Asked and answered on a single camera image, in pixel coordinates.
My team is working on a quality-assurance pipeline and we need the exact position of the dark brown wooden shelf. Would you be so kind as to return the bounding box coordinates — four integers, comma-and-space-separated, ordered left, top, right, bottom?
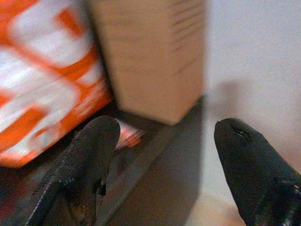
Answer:
0, 94, 209, 226

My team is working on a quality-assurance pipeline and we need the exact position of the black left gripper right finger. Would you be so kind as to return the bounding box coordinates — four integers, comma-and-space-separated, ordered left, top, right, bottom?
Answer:
214, 117, 301, 226

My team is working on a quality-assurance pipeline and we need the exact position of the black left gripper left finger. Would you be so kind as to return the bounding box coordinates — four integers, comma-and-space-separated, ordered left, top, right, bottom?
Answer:
23, 115, 121, 226

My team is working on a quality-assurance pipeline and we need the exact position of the orange and white printed box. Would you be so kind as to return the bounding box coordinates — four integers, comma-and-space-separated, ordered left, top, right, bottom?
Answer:
0, 0, 113, 168

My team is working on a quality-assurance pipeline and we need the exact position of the plain brown cardboard box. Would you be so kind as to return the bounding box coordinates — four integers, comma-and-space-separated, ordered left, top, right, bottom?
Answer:
88, 0, 207, 126

